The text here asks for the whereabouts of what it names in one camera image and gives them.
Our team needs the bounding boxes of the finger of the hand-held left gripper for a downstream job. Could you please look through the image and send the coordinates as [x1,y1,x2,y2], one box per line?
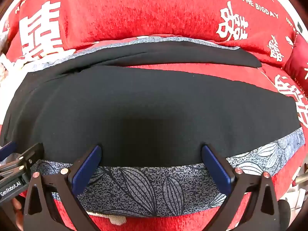
[0,141,18,162]
[0,143,45,183]

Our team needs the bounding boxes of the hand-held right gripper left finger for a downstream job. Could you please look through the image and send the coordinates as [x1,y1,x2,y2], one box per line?
[23,145,103,231]

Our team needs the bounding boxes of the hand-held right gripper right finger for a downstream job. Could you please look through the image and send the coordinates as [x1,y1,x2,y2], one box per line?
[202,144,281,231]

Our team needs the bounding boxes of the black pants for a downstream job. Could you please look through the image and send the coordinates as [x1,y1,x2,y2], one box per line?
[0,40,302,167]

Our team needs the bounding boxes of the person's left hand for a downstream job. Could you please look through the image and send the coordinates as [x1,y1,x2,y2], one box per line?
[12,197,24,224]

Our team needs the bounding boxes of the grey leaf-print cloth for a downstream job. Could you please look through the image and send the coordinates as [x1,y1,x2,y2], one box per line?
[14,36,306,218]

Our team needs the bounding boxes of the grey metal fixture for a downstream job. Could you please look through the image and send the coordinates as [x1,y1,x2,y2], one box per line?
[292,164,308,210]

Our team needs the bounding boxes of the red printed blanket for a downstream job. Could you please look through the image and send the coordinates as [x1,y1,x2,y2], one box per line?
[0,0,308,231]

